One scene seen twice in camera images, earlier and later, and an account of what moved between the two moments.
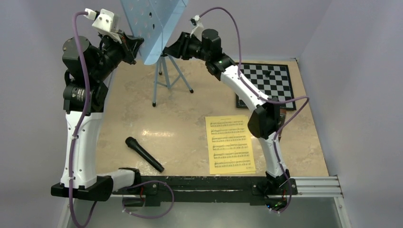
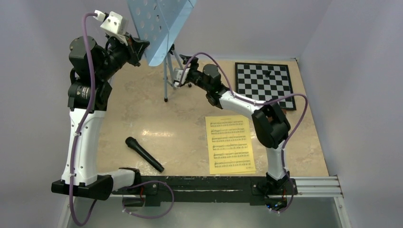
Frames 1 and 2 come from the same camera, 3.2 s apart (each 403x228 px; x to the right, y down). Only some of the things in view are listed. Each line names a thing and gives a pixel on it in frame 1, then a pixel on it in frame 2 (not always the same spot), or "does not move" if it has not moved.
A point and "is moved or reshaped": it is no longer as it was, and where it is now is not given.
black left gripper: x=133 y=44 does not move
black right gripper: x=178 y=49 -> x=194 y=64
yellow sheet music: x=228 y=130 does not move
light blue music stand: x=155 y=21 is moved or reshaped
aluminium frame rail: x=317 y=186 does not move
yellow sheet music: x=229 y=145 does not move
